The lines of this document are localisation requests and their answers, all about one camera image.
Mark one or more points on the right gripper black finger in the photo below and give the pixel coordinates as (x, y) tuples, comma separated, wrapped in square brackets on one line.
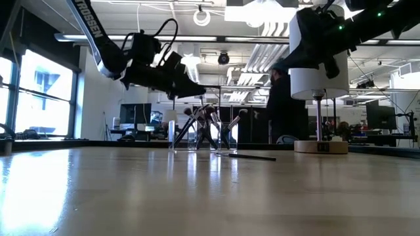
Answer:
[(298, 61), (303, 49)]

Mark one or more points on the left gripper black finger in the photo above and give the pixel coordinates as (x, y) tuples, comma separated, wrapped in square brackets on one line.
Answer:
[(187, 73), (187, 88)]

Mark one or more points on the thin black makeup brush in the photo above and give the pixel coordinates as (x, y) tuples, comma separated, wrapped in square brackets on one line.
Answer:
[(188, 128), (252, 157)]

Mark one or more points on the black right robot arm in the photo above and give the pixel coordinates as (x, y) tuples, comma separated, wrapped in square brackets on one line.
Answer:
[(380, 16)]

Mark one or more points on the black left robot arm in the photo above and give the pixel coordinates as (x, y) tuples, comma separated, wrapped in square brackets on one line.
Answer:
[(105, 49)]

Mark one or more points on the white shade wooden base lamp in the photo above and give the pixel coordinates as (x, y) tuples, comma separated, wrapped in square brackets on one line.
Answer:
[(320, 85)]

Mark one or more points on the small white lamp shade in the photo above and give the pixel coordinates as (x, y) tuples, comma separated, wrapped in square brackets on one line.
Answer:
[(170, 116)]

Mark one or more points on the long ceiling light strip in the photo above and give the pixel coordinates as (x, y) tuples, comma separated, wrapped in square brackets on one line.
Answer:
[(387, 42), (197, 38)]

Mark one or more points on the black round ceiling device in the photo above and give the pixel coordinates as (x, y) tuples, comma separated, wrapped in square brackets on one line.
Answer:
[(223, 58)]

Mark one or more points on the black computer monitor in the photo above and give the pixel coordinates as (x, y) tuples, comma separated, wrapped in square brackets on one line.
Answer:
[(380, 116), (134, 113)]

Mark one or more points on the person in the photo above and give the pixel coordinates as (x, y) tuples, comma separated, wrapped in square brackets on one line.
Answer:
[(285, 108)]

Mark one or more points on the clear acrylic brush organizer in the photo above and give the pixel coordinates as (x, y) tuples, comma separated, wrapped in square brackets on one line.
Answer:
[(234, 142)]

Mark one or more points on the black partition panels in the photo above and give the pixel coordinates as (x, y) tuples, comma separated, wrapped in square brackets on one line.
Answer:
[(256, 128)]

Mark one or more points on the plant with red flowers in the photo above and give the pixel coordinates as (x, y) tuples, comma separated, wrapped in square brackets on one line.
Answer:
[(344, 129)]

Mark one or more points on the large window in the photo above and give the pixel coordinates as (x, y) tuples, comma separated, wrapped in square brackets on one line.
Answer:
[(42, 98)]

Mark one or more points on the white ceiling duct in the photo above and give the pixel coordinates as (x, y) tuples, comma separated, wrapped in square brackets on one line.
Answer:
[(193, 70)]

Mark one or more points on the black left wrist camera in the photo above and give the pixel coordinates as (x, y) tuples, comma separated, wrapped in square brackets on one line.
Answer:
[(144, 47)]

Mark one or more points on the small gray cylinder post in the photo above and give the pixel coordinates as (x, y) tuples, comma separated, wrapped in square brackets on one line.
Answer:
[(8, 147)]

